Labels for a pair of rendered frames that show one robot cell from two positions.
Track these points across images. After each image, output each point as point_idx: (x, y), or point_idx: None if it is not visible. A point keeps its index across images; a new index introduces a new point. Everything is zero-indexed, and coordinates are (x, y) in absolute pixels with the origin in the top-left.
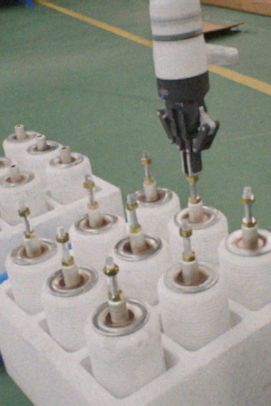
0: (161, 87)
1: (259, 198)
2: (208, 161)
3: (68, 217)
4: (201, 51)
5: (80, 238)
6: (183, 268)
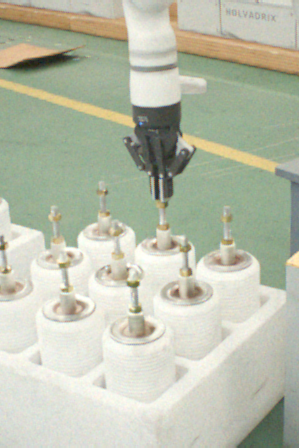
0: (140, 114)
1: None
2: (99, 207)
3: None
4: (178, 81)
5: (49, 274)
6: (181, 284)
